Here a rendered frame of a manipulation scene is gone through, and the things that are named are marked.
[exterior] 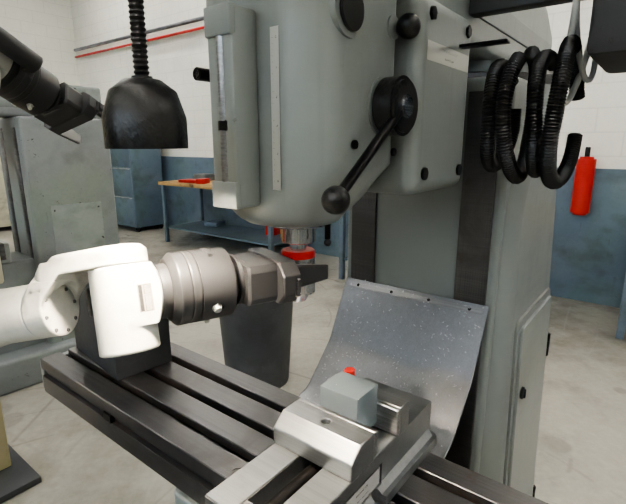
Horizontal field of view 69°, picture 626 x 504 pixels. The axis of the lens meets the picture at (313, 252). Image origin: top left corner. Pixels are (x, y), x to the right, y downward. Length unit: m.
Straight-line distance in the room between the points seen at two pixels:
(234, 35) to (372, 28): 0.16
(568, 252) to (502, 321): 3.87
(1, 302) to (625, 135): 4.52
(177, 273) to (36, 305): 0.15
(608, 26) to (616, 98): 4.02
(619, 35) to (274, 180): 0.44
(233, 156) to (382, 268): 0.56
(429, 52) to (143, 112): 0.39
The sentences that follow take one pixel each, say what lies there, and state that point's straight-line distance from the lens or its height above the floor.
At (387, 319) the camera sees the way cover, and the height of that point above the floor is 1.05.
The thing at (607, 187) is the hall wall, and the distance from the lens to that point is 4.70.
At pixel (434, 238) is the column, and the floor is 1.23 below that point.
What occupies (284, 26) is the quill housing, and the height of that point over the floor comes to 1.53.
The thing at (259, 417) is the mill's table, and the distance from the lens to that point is 0.84.
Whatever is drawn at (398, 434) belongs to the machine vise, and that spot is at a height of 1.02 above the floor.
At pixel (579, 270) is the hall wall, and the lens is 4.83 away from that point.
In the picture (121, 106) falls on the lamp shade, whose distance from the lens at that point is 0.43.
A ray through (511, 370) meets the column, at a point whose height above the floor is 0.97.
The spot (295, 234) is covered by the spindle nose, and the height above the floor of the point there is 1.29.
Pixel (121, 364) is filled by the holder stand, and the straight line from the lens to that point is 1.00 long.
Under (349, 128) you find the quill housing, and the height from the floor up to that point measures 1.43.
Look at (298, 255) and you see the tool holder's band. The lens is 0.61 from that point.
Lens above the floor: 1.41
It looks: 13 degrees down
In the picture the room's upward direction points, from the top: straight up
